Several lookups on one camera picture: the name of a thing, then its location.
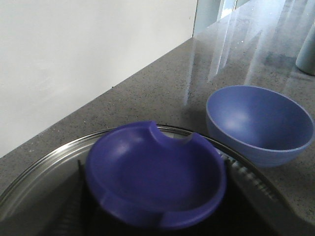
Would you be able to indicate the light blue plastic bowl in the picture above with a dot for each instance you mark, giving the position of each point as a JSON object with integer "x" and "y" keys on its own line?
{"x": 266, "y": 127}

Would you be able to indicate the grey cylindrical object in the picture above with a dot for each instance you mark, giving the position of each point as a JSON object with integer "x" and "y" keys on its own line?
{"x": 306, "y": 58}

